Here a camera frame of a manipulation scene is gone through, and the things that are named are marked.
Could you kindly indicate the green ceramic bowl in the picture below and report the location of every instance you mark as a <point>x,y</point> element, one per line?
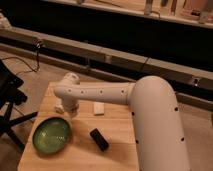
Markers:
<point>51,135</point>

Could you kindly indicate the white soap bar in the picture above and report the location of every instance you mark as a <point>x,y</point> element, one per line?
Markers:
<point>98,108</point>

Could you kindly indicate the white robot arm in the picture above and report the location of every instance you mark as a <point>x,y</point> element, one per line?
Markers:
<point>156,119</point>

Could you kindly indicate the black phone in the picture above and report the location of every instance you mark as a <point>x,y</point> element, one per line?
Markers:
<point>99,140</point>

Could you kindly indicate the white plastic bottle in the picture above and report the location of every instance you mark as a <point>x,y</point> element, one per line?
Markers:
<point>59,109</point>

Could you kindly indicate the black tripod stand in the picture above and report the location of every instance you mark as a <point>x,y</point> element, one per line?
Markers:
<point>11,95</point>

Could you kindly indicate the cream rubber pusher tip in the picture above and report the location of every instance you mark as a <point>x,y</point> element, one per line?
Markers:
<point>73,113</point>

